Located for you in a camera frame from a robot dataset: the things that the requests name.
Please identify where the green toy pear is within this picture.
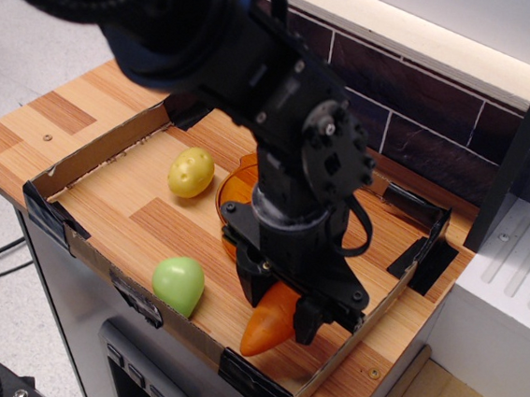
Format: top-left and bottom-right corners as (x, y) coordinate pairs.
(151, 256), (205, 318)

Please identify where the yellow toy potato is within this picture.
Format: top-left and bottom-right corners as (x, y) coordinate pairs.
(167, 147), (215, 199)

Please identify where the grey control panel with buttons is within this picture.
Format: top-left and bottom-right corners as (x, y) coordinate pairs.
(99, 320), (188, 397)

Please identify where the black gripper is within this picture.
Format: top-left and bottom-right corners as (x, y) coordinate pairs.
(222, 188), (373, 346)

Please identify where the orange toy carrot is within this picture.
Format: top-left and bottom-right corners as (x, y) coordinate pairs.
(239, 281), (300, 357)

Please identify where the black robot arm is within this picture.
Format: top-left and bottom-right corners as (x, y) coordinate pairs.
(24, 0), (375, 344)

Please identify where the transparent orange plastic pot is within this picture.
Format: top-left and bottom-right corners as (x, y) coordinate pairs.
(208, 149), (264, 267)

